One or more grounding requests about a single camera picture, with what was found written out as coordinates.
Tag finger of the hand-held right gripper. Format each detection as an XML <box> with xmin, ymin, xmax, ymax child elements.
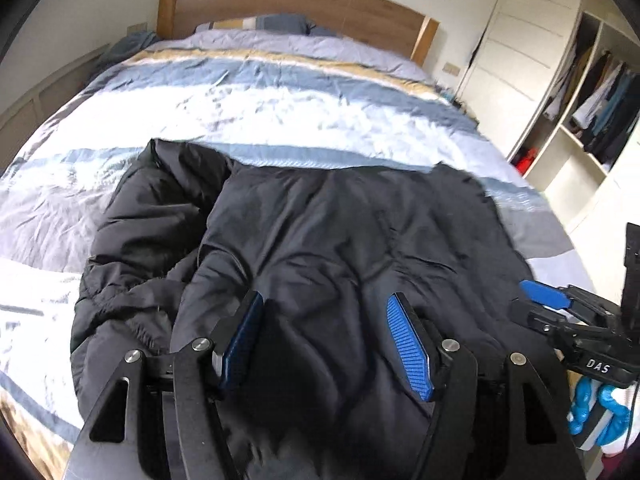
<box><xmin>508</xmin><ymin>299</ymin><xmax>576</xmax><ymax>346</ymax></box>
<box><xmin>518</xmin><ymin>280</ymin><xmax>578</xmax><ymax>312</ymax></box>

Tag black puffer jacket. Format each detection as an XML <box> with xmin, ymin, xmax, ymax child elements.
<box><xmin>70</xmin><ymin>137</ymin><xmax>572</xmax><ymax>480</ymax></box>

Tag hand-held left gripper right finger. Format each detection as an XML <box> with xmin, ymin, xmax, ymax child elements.
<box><xmin>385</xmin><ymin>292</ymin><xmax>587</xmax><ymax>480</ymax></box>

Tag striped duvet bed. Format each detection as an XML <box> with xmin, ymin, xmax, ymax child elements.
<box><xmin>0</xmin><ymin>27</ymin><xmax>601</xmax><ymax>480</ymax></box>

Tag hanging clothes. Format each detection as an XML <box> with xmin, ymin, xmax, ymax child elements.
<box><xmin>542</xmin><ymin>44</ymin><xmax>640</xmax><ymax>162</ymax></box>

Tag striped pillow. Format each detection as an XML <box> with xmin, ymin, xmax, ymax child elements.
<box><xmin>194</xmin><ymin>14</ymin><xmax>315</xmax><ymax>37</ymax></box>

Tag red bag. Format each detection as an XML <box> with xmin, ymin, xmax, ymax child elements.
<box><xmin>515</xmin><ymin>147</ymin><xmax>539</xmax><ymax>176</ymax></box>

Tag white wardrobe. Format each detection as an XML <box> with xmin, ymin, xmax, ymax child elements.
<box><xmin>456</xmin><ymin>0</ymin><xmax>640</xmax><ymax>243</ymax></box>

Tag nightstand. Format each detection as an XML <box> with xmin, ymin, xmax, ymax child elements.
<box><xmin>440</xmin><ymin>85</ymin><xmax>482</xmax><ymax>123</ymax></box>

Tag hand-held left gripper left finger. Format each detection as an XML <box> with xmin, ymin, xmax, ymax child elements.
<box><xmin>74</xmin><ymin>290</ymin><xmax>266</xmax><ymax>480</ymax></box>

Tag wooden headboard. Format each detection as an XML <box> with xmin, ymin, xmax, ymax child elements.
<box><xmin>156</xmin><ymin>0</ymin><xmax>440</xmax><ymax>67</ymax></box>

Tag person's right hand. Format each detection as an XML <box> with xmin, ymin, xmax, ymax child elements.
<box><xmin>567</xmin><ymin>374</ymin><xmax>632</xmax><ymax>450</ymax></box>

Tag blue-grey blanket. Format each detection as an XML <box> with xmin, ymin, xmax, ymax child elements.
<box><xmin>94</xmin><ymin>30</ymin><xmax>159</xmax><ymax>82</ymax></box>

